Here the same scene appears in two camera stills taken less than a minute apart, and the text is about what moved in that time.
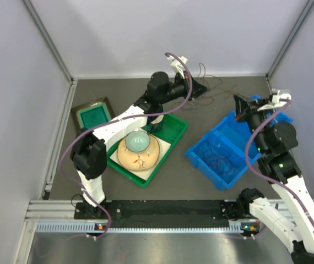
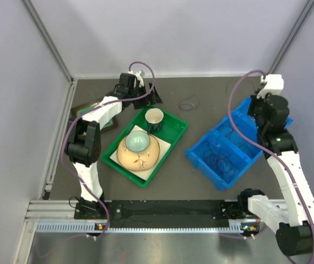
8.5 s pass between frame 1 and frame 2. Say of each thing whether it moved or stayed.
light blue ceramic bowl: stayed
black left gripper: moved
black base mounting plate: stayed
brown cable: moved
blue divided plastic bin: stayed
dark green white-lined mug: stayed
